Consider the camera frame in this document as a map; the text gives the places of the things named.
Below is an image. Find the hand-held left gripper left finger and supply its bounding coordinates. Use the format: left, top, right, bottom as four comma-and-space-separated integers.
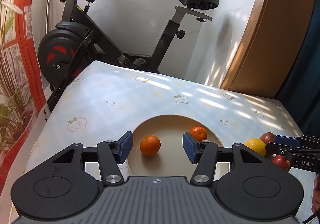
51, 131, 133, 186

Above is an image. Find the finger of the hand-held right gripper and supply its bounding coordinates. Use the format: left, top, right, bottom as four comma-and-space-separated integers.
265, 143, 294, 158
274, 135, 320, 151

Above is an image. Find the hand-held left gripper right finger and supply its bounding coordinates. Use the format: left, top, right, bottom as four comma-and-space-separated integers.
182, 132, 269, 186

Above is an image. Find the red apple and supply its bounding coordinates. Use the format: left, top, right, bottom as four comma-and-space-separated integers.
271, 154, 292, 172
259, 132, 277, 144

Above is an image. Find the orange mandarin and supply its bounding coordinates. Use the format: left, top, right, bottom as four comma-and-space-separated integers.
189, 126, 208, 142
139, 135, 161, 156

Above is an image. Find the yellow lemon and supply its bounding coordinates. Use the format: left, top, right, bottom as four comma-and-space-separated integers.
244, 138, 267, 157

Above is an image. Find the beige round plate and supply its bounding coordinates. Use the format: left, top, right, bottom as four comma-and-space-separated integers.
126, 114, 225, 177

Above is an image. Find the person's right hand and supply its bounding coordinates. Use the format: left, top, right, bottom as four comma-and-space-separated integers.
312, 174, 320, 214

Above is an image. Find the dark teal curtain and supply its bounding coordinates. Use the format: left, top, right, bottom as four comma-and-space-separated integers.
277, 0, 320, 137

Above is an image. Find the wooden door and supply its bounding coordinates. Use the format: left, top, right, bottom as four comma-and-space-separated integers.
220, 0, 318, 99

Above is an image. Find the black exercise bike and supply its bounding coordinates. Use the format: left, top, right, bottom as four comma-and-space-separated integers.
37, 0, 219, 121

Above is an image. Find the red plant-print curtain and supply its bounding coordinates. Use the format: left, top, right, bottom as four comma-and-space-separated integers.
0, 0, 50, 189

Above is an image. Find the black cable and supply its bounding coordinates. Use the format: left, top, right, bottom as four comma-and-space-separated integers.
301, 211, 317, 224

